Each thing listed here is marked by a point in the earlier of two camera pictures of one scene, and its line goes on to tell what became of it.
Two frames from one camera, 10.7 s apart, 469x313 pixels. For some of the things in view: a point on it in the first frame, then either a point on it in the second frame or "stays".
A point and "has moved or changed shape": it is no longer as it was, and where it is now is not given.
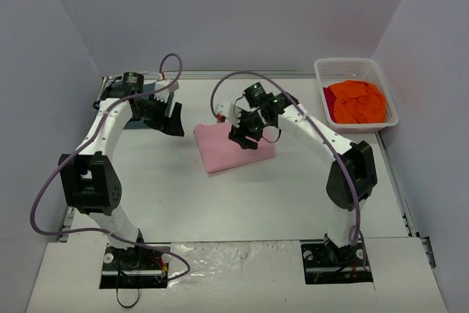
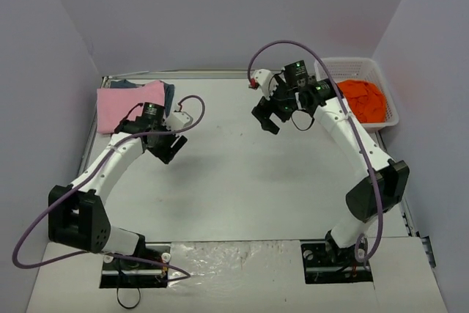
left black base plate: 135,267 stays
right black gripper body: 244,135 → 271,108
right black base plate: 327,263 stays
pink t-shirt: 219,152 has moved or changed shape
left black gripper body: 161,118 → 167,148
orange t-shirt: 358,102 stays
